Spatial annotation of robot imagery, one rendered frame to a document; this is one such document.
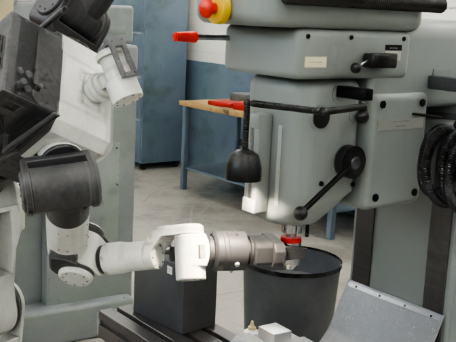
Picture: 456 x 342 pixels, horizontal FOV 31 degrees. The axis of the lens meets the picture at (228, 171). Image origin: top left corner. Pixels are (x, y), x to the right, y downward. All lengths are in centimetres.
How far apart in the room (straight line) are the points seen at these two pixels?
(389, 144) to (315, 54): 31
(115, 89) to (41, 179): 24
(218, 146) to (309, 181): 733
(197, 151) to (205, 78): 84
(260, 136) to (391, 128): 30
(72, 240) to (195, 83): 765
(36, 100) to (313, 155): 57
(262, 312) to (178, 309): 162
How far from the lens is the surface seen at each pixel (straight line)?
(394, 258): 217
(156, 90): 912
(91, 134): 172
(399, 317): 216
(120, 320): 236
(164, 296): 229
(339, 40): 171
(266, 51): 171
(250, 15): 160
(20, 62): 169
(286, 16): 160
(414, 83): 191
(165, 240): 184
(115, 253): 186
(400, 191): 192
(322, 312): 387
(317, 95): 172
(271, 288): 378
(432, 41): 195
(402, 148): 189
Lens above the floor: 176
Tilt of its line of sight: 11 degrees down
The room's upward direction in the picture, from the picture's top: 3 degrees clockwise
